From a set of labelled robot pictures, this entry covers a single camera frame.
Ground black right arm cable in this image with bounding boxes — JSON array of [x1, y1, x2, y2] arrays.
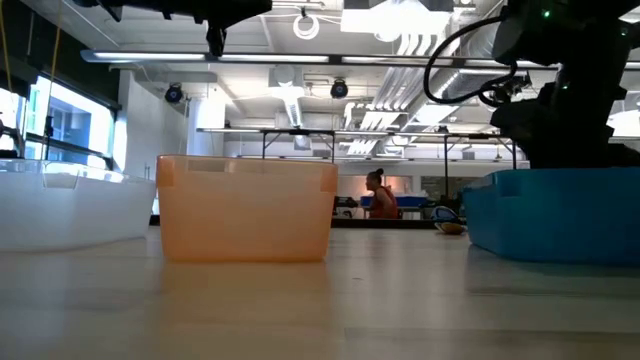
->
[[423, 14, 519, 106]]

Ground person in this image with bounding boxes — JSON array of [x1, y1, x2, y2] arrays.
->
[[363, 168, 400, 220]]

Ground white cable coil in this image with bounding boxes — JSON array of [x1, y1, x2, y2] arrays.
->
[[292, 13, 321, 42]]

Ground teal plastic bin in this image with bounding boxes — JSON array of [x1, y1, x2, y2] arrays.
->
[[462, 167, 640, 267]]

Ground silver air duct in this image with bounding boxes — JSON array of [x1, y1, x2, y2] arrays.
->
[[442, 19, 506, 105]]

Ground long ceiling light bar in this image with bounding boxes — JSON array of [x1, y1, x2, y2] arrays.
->
[[79, 48, 640, 72]]

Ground black ceiling spotlight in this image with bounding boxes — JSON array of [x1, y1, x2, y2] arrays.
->
[[329, 78, 350, 100], [164, 83, 185, 105]]

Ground black aluminium table frame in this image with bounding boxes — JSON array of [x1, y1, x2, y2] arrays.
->
[[148, 214, 439, 230]]

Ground clear plastic bin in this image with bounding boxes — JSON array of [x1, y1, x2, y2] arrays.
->
[[0, 158, 157, 253]]

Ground black frame table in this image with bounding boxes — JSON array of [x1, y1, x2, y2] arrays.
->
[[261, 128, 337, 164], [443, 133, 519, 199]]

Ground orange plastic bin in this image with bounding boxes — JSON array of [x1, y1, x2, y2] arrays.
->
[[156, 154, 340, 264]]

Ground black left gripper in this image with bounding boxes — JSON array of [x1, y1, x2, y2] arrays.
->
[[192, 0, 274, 58]]

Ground window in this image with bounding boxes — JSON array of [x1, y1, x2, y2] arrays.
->
[[0, 74, 117, 171]]

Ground blue crates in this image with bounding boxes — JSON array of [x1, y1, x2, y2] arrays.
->
[[359, 194, 429, 209]]

